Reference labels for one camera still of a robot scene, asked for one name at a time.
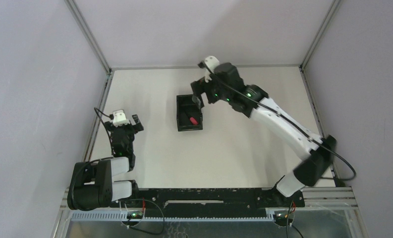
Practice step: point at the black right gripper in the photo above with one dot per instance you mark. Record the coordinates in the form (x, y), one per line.
(200, 86)

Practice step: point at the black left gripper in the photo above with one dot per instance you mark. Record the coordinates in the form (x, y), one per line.
(125, 128)

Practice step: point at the red handled screwdriver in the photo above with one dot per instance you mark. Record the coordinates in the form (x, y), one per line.
(189, 120)

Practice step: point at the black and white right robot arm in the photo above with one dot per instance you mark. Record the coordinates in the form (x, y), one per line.
(222, 82)

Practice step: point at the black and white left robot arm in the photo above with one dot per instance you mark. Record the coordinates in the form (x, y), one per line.
(92, 184)

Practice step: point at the black plastic bin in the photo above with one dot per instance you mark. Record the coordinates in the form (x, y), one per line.
(185, 105)

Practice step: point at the left green circuit board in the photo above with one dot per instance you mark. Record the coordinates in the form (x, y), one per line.
(135, 215)

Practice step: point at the green circuit board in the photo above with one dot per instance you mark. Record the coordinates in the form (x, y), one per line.
(282, 220)
(135, 215)

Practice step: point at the right green circuit board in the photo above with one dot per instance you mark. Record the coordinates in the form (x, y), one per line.
(282, 220)

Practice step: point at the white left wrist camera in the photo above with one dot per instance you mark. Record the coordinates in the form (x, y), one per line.
(120, 118)

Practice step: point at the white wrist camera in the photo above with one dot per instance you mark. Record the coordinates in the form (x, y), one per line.
(120, 118)
(208, 64)

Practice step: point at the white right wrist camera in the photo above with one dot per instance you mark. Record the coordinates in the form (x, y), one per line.
(208, 64)

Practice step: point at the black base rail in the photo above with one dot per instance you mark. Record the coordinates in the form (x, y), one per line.
(212, 203)

